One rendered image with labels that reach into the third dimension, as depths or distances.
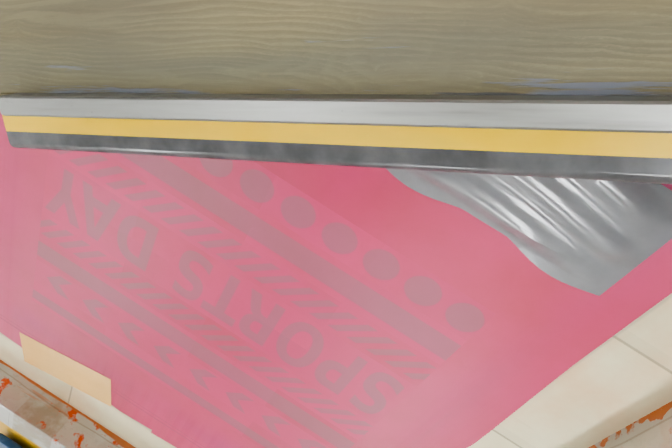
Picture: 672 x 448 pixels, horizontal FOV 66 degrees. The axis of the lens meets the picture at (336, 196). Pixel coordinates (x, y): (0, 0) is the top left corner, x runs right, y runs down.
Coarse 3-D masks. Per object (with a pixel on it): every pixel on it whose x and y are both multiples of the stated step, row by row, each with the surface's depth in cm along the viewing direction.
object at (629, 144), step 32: (32, 128) 30; (64, 128) 29; (96, 128) 28; (128, 128) 27; (160, 128) 26; (192, 128) 26; (224, 128) 25; (256, 128) 24; (288, 128) 24; (320, 128) 23; (352, 128) 23; (384, 128) 22; (416, 128) 22; (448, 128) 21; (480, 128) 21
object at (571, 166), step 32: (256, 160) 25; (288, 160) 24; (320, 160) 24; (352, 160) 23; (384, 160) 23; (416, 160) 22; (448, 160) 22; (480, 160) 21; (512, 160) 21; (544, 160) 20; (576, 160) 20; (608, 160) 20; (640, 160) 19
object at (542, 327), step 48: (336, 192) 29; (384, 192) 28; (384, 240) 30; (432, 240) 29; (480, 240) 27; (480, 288) 29; (528, 288) 28; (576, 288) 27; (624, 288) 26; (480, 336) 31; (528, 336) 30; (576, 336) 28; (432, 384) 34; (480, 384) 33; (528, 384) 31; (192, 432) 49; (384, 432) 39; (432, 432) 37; (480, 432) 35
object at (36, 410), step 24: (0, 360) 55; (0, 384) 53; (24, 384) 54; (0, 408) 52; (24, 408) 53; (48, 408) 53; (72, 408) 54; (24, 432) 53; (48, 432) 52; (72, 432) 53; (96, 432) 54; (624, 432) 30; (648, 432) 29
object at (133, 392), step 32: (0, 128) 36; (0, 160) 38; (32, 160) 37; (0, 192) 40; (32, 192) 38; (0, 224) 42; (32, 224) 41; (0, 256) 44; (32, 256) 43; (0, 288) 47; (32, 288) 45; (0, 320) 50; (32, 320) 48; (64, 352) 49; (96, 352) 47; (128, 384) 48; (160, 384) 46
